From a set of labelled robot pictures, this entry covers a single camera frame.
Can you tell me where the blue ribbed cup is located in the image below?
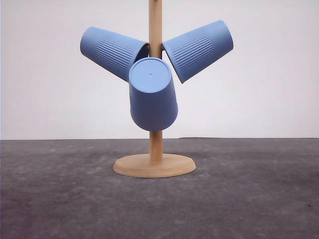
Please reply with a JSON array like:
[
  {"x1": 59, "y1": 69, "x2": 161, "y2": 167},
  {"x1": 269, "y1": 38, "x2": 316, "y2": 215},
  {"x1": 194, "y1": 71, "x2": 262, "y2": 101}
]
[
  {"x1": 129, "y1": 57, "x2": 178, "y2": 131},
  {"x1": 162, "y1": 20, "x2": 234, "y2": 83},
  {"x1": 81, "y1": 26, "x2": 150, "y2": 81}
]

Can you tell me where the wooden cup tree stand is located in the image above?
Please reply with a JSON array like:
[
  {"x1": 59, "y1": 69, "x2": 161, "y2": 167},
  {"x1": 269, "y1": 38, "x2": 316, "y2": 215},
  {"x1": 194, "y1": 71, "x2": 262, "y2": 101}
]
[{"x1": 113, "y1": 0, "x2": 196, "y2": 178}]

